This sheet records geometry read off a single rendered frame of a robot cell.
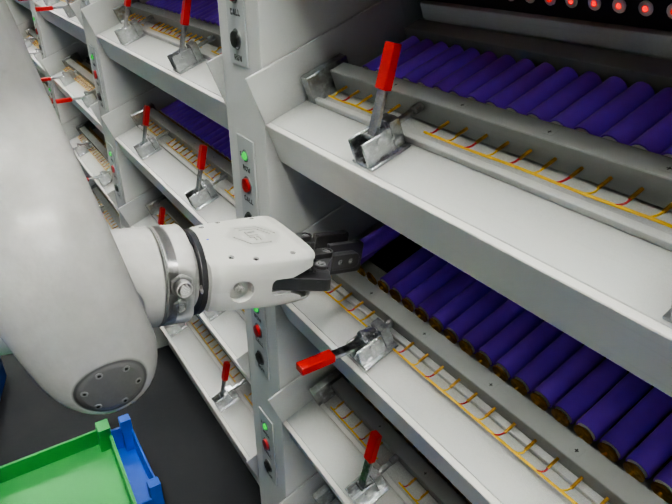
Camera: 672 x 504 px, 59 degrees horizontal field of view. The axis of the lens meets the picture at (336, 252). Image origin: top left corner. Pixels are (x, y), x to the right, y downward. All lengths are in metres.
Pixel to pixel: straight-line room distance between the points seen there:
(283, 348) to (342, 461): 0.15
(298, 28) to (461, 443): 0.40
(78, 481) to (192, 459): 0.22
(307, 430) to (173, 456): 0.52
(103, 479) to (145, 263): 0.71
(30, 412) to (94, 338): 1.08
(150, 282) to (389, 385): 0.23
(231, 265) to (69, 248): 0.16
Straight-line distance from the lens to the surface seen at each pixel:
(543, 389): 0.50
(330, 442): 0.77
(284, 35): 0.60
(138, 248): 0.48
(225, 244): 0.52
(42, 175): 0.38
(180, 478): 1.23
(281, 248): 0.52
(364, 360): 0.57
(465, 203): 0.41
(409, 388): 0.55
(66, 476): 1.15
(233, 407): 1.12
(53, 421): 1.42
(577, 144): 0.41
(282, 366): 0.76
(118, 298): 0.38
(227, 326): 0.97
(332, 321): 0.63
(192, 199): 0.90
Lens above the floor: 0.90
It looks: 28 degrees down
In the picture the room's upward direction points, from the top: straight up
